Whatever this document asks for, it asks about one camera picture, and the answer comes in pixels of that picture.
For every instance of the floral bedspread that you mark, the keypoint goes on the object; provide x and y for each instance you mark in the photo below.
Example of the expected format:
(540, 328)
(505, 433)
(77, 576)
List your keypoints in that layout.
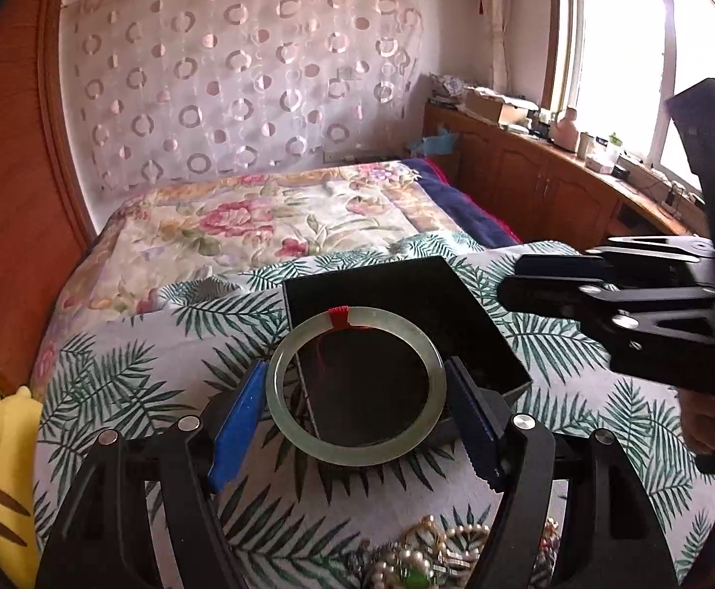
(192, 231)

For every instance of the wooden headboard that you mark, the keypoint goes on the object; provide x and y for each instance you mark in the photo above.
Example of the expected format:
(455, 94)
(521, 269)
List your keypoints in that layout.
(44, 226)

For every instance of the pink circle pattern curtain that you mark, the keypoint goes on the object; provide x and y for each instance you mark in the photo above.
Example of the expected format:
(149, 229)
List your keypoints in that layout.
(168, 91)

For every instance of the yellow plush toy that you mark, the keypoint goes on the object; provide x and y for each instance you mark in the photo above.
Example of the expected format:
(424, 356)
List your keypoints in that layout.
(1, 472)

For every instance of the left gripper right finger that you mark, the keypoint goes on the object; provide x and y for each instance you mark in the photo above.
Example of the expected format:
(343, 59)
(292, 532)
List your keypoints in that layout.
(611, 537)

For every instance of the pink ceramic jar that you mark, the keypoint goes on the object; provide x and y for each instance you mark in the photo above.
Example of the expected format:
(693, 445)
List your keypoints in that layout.
(565, 130)

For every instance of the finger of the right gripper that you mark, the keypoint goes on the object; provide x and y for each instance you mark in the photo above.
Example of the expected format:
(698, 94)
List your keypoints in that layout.
(638, 260)
(578, 303)

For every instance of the green gemstone brooch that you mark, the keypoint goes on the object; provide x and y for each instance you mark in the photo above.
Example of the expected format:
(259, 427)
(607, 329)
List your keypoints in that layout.
(411, 577)

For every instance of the navy blue blanket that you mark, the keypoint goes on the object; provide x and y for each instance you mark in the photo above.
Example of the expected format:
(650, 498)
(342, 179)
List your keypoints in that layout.
(485, 229)

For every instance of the black jewelry box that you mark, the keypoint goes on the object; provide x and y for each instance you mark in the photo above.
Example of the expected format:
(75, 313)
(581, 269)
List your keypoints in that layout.
(427, 292)

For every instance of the green jade bangle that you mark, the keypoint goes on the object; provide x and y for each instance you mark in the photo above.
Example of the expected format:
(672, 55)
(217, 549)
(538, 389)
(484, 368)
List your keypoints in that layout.
(356, 386)

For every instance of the right hand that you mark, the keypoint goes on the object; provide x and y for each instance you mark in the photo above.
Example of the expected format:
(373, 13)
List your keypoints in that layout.
(697, 418)

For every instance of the cardboard box on cabinet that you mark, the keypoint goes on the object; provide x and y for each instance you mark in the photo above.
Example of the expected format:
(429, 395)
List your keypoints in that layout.
(498, 109)

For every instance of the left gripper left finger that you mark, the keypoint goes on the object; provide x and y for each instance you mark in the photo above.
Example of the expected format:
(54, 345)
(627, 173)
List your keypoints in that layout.
(101, 537)

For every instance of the wooden side cabinet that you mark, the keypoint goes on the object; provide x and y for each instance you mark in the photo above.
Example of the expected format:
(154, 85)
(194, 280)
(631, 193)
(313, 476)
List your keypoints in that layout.
(543, 193)

